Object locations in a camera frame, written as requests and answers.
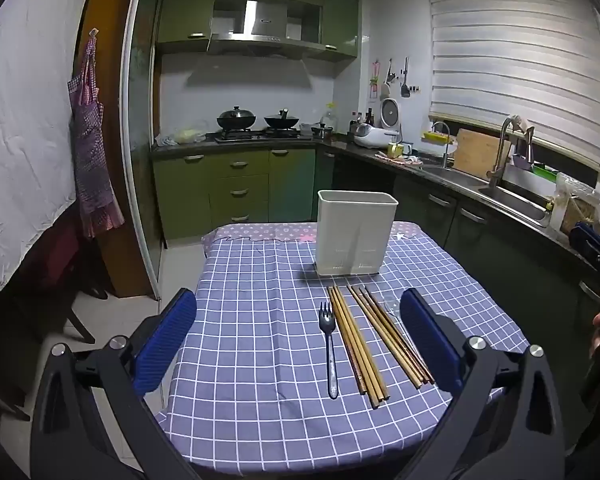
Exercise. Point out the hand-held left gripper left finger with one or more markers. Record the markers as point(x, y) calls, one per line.
point(165, 340)

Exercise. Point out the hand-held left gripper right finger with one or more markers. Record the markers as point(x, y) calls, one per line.
point(430, 340)

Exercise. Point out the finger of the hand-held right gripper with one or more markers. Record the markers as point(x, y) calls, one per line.
point(587, 240)

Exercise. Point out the clear plastic spoon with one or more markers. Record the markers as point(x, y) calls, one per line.
point(391, 305)

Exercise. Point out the group of wooden chopsticks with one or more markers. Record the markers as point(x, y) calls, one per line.
point(358, 355)

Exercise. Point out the white plastic utensil holder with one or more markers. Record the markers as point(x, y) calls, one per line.
point(355, 230)

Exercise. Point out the clear plastic bag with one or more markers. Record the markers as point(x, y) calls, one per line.
point(572, 200)

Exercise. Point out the green plastic tray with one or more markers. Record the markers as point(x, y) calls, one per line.
point(544, 171)

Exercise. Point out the stainless steel sink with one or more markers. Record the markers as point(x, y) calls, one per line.
point(510, 200)

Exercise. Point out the purple checked tablecloth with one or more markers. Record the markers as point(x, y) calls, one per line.
point(260, 340)

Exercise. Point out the purple sponge holder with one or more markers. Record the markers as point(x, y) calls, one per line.
point(521, 162)

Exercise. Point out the dark wooden chair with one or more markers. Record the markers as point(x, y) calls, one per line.
point(75, 270)

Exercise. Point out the tall steel faucet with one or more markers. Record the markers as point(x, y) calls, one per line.
point(500, 155)

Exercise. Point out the wooden cutting board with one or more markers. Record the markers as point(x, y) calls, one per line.
point(480, 155)

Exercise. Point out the small chrome faucet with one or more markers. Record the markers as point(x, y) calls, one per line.
point(446, 145)

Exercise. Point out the green lower kitchen cabinets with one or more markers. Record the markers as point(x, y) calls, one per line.
point(240, 185)

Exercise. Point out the green kitchen cabinets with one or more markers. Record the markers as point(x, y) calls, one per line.
point(240, 185)
point(185, 10)

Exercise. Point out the yellow sponge rack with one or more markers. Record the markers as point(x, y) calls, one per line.
point(437, 137)

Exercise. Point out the pink dish cloth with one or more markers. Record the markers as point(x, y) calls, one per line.
point(400, 160)

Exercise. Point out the yellow cup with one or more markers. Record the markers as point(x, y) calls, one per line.
point(394, 150)

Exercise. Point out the purple checked apron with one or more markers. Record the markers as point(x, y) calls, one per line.
point(92, 160)

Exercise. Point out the white window blind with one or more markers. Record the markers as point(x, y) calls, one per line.
point(510, 60)

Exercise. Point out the grey rag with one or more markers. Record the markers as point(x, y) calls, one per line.
point(165, 141)

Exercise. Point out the pale food bag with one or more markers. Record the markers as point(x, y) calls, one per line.
point(189, 135)

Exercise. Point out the white rice cooker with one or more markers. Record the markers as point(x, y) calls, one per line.
point(372, 136)

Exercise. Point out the dark kitchen countertop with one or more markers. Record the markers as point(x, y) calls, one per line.
point(342, 146)

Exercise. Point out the black gas stove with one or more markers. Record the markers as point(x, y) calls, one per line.
point(260, 135)

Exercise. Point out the dark sauce bottles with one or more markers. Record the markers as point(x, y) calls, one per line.
point(362, 120)

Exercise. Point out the sliding glass door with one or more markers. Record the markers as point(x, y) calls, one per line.
point(142, 110)

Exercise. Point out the black wok with lid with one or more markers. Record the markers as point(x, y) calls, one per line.
point(236, 120)

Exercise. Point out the small steel pot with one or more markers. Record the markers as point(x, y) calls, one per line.
point(322, 131)

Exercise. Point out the black hanging spatula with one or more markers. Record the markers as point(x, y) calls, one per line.
point(405, 90)

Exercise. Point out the clear oil bottle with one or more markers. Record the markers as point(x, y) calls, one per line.
point(330, 117)

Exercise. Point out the white hanging sheet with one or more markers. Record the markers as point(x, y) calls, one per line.
point(25, 135)

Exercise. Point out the white hanging spatula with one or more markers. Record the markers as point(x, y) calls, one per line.
point(386, 90)

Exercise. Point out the pink hanging kitchen tool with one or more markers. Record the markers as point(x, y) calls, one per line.
point(375, 80)

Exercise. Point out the green upper kitchen cabinets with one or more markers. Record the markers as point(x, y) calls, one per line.
point(185, 10)

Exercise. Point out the stainless steel range hood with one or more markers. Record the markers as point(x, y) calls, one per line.
point(265, 20)

